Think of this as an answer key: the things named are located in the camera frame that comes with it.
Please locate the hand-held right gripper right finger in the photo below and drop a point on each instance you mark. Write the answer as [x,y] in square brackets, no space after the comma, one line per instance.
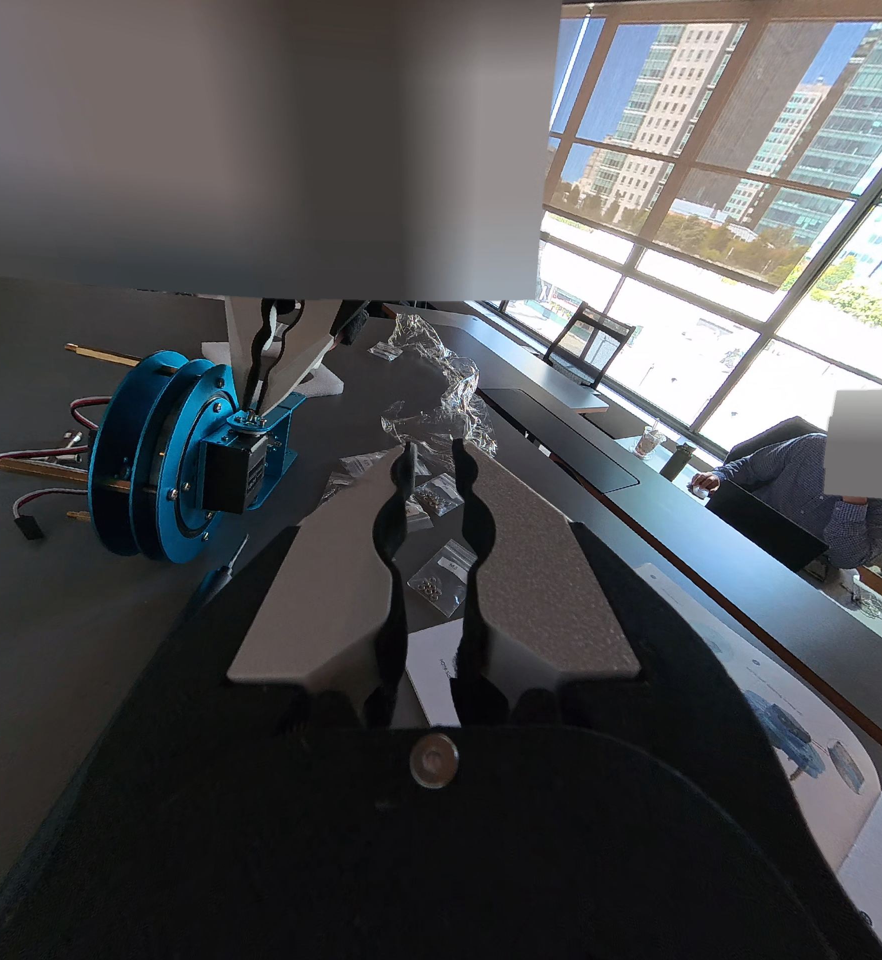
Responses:
[553,600]

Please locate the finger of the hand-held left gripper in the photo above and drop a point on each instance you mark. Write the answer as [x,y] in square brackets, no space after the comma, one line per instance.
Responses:
[310,337]
[240,337]

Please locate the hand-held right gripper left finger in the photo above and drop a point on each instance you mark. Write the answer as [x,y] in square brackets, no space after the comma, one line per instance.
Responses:
[313,600]

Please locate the blue toy robot arm base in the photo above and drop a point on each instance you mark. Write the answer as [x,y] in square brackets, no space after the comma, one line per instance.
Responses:
[141,457]

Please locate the small clear parts bag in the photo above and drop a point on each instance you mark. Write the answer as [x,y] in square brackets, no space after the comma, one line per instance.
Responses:
[382,351]

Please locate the blue screwdriver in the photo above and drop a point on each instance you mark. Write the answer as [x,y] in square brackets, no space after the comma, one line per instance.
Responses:
[216,581]

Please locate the clear labelled parts bag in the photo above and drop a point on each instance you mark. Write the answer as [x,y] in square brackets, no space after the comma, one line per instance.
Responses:
[340,489]

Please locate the small bag of tiny nuts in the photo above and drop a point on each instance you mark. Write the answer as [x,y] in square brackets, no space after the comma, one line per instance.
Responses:
[441,577]

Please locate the crumpled clear plastic wrap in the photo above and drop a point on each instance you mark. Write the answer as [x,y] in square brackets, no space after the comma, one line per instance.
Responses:
[448,405]

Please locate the clear bag of thin screws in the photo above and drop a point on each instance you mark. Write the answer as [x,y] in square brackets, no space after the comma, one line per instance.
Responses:
[362,463]

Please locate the clear bag of large nuts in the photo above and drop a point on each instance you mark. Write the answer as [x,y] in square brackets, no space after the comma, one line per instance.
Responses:
[437,495]

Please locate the clear drink cup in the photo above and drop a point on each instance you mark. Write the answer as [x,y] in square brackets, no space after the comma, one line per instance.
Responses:
[649,441]

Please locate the dark bottle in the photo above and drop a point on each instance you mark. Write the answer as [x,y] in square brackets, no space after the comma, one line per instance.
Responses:
[679,461]

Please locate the black laptop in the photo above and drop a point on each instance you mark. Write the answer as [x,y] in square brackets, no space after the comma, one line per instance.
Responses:
[767,525]

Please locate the black mesh chair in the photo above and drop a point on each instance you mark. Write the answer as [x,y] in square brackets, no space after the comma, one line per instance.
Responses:
[587,337]

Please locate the dark office chair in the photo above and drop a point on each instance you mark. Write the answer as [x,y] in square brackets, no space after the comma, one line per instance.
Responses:
[767,439]

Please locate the large grid window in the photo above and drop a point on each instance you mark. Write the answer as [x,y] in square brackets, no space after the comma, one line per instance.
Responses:
[748,225]

